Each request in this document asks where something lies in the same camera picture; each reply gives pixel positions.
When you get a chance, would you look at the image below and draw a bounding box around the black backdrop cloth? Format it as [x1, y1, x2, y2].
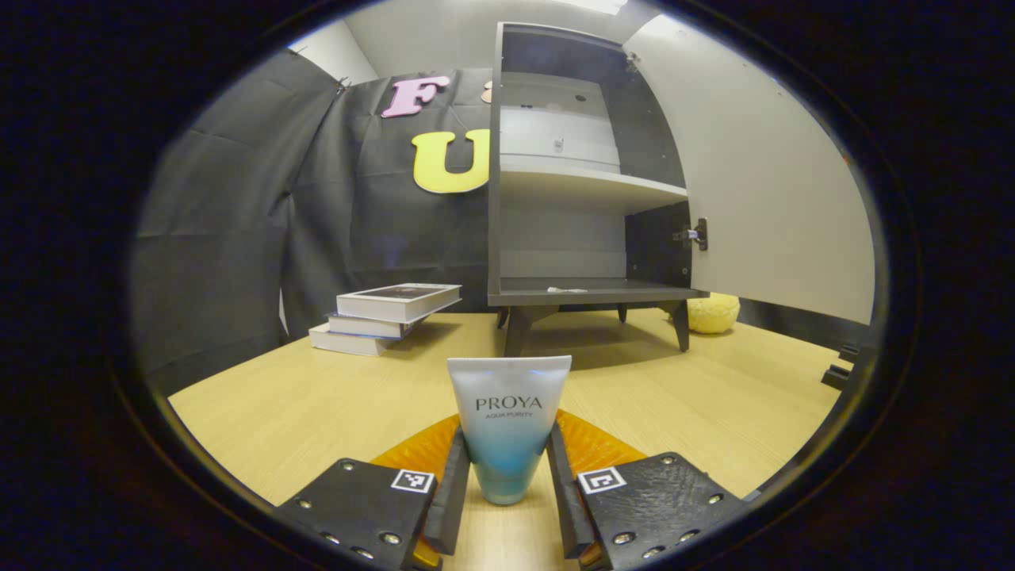
[131, 48, 873, 397]

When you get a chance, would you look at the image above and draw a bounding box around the yellow plush toy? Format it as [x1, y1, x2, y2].
[687, 293, 741, 335]

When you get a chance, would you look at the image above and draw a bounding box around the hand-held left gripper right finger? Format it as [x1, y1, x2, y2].
[545, 408, 752, 571]

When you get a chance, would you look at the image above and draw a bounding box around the dark grey cabinet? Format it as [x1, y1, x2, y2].
[486, 21, 711, 358]

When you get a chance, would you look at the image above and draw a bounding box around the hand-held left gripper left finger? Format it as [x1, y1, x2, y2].
[274, 412, 473, 571]

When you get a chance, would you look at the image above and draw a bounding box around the white blue tube bottle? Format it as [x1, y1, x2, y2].
[446, 355, 573, 506]

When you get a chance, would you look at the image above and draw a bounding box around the white cabinet door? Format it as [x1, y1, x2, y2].
[622, 12, 877, 326]

